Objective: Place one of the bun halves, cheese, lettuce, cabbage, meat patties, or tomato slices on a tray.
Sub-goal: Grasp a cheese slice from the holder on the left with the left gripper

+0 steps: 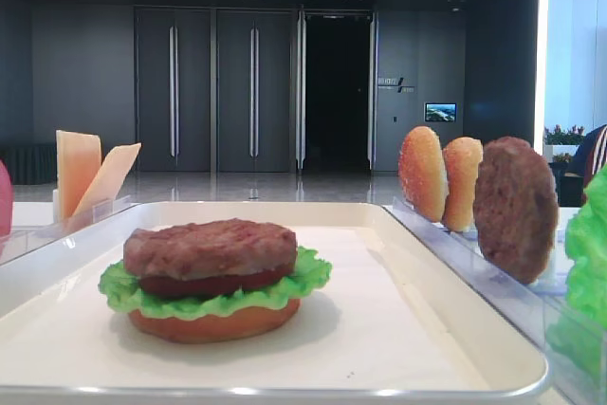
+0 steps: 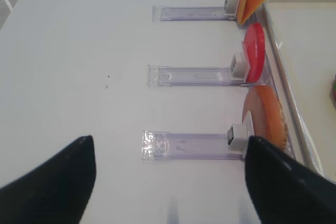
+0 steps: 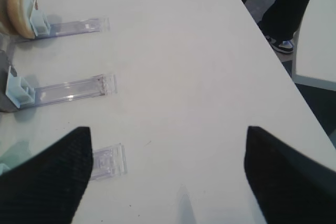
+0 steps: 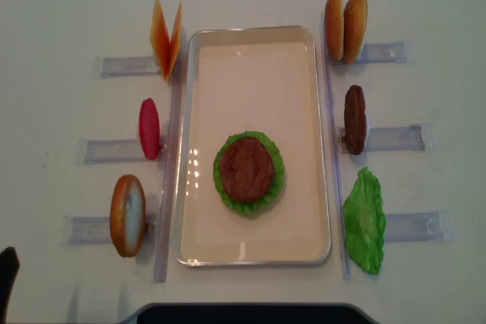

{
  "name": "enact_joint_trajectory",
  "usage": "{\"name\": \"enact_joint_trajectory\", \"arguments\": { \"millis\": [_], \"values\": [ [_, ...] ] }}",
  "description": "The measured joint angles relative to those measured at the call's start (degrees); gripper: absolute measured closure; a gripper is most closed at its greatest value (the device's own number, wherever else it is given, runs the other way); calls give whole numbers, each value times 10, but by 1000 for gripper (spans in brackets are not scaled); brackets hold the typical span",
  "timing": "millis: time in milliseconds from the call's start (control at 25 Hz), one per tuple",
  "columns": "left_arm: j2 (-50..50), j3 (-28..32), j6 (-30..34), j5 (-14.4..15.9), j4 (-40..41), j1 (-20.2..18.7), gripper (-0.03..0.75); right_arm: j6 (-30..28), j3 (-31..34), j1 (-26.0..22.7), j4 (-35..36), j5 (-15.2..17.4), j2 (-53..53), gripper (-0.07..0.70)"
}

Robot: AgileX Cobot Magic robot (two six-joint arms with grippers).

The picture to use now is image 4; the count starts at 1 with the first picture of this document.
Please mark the orange cheese slice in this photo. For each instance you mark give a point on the orange cheese slice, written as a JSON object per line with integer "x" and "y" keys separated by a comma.
{"x": 175, "y": 42}
{"x": 159, "y": 39}

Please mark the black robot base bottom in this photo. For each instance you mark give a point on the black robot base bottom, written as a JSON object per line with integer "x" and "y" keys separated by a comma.
{"x": 252, "y": 313}

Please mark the meat patty on tray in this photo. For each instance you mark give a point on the meat patty on tray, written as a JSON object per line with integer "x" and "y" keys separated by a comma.
{"x": 246, "y": 170}

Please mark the lettuce leaf on tray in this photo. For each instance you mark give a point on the lettuce leaf on tray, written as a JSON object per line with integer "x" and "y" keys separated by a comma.
{"x": 275, "y": 188}

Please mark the red tomato slice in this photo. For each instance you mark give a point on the red tomato slice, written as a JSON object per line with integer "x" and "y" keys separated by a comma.
{"x": 149, "y": 129}

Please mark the upright brown meat patty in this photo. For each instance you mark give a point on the upright brown meat patty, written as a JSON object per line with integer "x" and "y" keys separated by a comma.
{"x": 355, "y": 120}

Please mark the upright green lettuce leaf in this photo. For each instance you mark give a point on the upright green lettuce leaf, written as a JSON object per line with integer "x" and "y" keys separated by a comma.
{"x": 365, "y": 223}

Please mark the white rectangular metal tray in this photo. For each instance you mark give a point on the white rectangular metal tray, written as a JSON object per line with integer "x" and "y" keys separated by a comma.
{"x": 263, "y": 80}

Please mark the bun half with white face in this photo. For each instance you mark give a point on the bun half with white face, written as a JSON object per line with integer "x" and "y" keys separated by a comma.
{"x": 127, "y": 216}

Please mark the left golden bun half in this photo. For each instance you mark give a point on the left golden bun half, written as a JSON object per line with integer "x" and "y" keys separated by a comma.
{"x": 334, "y": 28}

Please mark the golden bun half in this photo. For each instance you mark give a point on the golden bun half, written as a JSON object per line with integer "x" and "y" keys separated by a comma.
{"x": 355, "y": 25}
{"x": 334, "y": 28}

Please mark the right golden bun half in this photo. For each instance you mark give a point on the right golden bun half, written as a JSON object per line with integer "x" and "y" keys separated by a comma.
{"x": 355, "y": 25}

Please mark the long clear rail right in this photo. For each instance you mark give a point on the long clear rail right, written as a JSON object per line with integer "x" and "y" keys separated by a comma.
{"x": 334, "y": 153}

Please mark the clear holder rail middle right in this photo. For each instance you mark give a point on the clear holder rail middle right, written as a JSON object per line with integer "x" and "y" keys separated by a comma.
{"x": 412, "y": 137}

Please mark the clear holder rail upper right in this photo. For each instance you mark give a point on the clear holder rail upper right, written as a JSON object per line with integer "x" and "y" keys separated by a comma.
{"x": 379, "y": 53}

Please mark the clear holder rail lower left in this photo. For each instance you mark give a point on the clear holder rail lower left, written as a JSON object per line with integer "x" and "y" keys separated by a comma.
{"x": 80, "y": 230}

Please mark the clear holder rail lower right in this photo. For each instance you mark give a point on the clear holder rail lower right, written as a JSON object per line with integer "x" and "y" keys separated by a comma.
{"x": 418, "y": 227}

